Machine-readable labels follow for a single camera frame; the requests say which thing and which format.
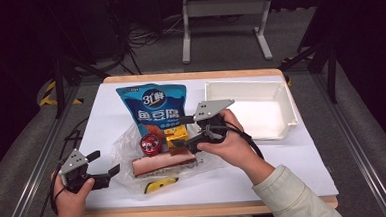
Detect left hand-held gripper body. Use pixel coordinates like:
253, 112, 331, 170
57, 146, 113, 196

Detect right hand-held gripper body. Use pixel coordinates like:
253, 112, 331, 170
184, 98, 238, 155

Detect yellow drink carton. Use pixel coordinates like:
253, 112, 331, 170
163, 124, 190, 151

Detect clear plastic bag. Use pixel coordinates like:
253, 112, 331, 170
110, 118, 228, 197

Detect long brown box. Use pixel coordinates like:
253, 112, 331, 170
131, 149, 198, 179

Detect blue snack pouch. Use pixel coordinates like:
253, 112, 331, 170
115, 82, 190, 141

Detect white plastic tray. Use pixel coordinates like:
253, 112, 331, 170
203, 76, 300, 145

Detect person's left hand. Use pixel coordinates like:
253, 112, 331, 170
51, 170, 97, 214

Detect person's right hand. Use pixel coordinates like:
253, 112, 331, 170
194, 107, 262, 171

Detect red can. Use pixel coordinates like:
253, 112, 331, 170
138, 132, 162, 158

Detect white board table cover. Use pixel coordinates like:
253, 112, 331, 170
76, 70, 340, 210

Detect black stand legs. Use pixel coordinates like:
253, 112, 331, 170
277, 40, 340, 107
51, 52, 112, 119

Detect grey metal stand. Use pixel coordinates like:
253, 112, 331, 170
178, 0, 278, 65

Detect black cable beside table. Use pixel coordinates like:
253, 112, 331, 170
59, 117, 92, 153

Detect left hand-held gripper black cable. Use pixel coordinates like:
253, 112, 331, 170
28, 158, 70, 217

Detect hand-held gripper black cable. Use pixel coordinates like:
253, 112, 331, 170
221, 119, 266, 163
28, 158, 70, 217

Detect aluminium floor rail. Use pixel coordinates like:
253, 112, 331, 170
0, 83, 88, 217
312, 67, 386, 217

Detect right hand-held gripper black cable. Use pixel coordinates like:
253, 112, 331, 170
221, 119, 266, 163

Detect tangle of black floor cables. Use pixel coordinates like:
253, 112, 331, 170
119, 13, 187, 76

